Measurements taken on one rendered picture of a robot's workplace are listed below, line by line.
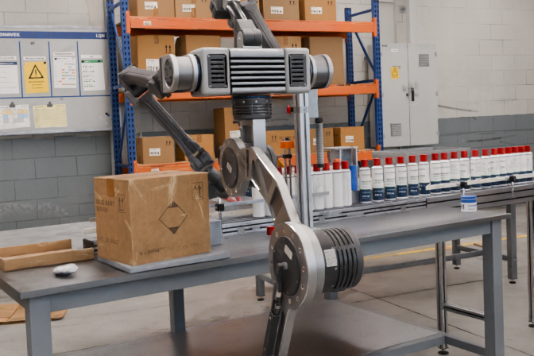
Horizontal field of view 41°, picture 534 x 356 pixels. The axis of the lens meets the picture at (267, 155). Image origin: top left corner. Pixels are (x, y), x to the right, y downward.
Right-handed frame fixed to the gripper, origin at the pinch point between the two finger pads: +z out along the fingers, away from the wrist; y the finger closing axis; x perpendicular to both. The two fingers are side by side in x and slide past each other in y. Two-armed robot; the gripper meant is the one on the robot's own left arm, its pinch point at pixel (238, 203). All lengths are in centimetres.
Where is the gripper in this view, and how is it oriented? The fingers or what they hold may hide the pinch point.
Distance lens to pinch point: 292.0
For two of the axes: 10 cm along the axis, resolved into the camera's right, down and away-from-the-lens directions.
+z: 6.3, 6.8, 3.8
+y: -5.1, 0.0, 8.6
